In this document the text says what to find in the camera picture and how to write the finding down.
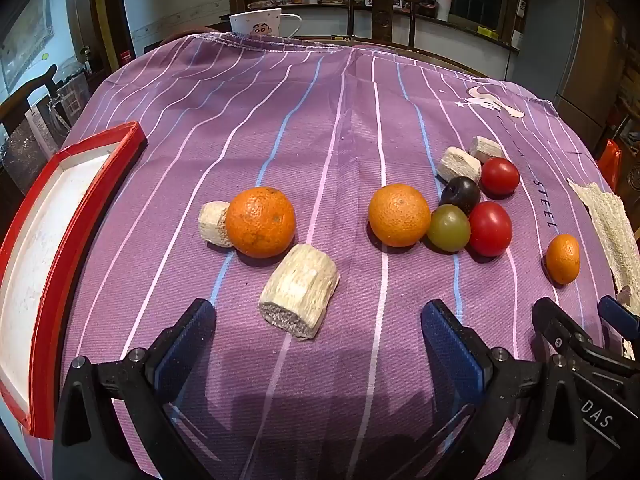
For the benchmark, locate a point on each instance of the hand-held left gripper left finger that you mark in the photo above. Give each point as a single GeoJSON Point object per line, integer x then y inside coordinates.
{"type": "Point", "coordinates": [186, 342]}

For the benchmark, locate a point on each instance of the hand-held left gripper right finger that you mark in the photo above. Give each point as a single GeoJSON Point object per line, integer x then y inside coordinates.
{"type": "Point", "coordinates": [450, 347]}

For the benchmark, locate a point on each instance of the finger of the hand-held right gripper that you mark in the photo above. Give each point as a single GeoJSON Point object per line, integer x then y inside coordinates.
{"type": "Point", "coordinates": [557, 321]}
{"type": "Point", "coordinates": [619, 312]}

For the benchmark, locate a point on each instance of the small orange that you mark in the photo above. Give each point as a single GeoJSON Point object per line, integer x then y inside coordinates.
{"type": "Point", "coordinates": [563, 259]}

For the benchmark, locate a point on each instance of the red tomato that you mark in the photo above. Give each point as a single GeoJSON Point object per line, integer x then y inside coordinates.
{"type": "Point", "coordinates": [500, 176]}
{"type": "Point", "coordinates": [491, 229]}

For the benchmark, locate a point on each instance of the large orange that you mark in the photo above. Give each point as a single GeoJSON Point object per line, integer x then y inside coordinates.
{"type": "Point", "coordinates": [260, 222]}
{"type": "Point", "coordinates": [400, 215]}

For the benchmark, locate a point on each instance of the red tray with white inside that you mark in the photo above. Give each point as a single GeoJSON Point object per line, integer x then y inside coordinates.
{"type": "Point", "coordinates": [45, 260]}

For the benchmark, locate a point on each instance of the beige loofah sheet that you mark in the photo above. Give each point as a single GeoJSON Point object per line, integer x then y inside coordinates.
{"type": "Point", "coordinates": [607, 230]}

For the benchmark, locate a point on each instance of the orange plastic stool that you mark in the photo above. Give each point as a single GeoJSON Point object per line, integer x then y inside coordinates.
{"type": "Point", "coordinates": [609, 157]}

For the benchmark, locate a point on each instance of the purple striped cloth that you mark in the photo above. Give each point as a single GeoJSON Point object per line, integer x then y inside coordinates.
{"type": "Point", "coordinates": [340, 125]}

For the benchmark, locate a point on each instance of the silver refrigerator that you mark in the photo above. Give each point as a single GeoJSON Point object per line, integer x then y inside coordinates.
{"type": "Point", "coordinates": [570, 50]}

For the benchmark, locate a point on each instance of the curved-back wooden chair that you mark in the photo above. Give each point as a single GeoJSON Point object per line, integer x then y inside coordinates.
{"type": "Point", "coordinates": [27, 100]}

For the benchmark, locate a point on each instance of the white cartoon mug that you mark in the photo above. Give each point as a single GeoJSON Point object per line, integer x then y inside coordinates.
{"type": "Point", "coordinates": [260, 22]}

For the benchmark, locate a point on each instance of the dark wooden chair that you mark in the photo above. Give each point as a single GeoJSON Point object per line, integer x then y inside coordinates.
{"type": "Point", "coordinates": [382, 15]}

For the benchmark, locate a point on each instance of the wall poster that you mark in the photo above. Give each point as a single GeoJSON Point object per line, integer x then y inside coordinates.
{"type": "Point", "coordinates": [25, 35]}

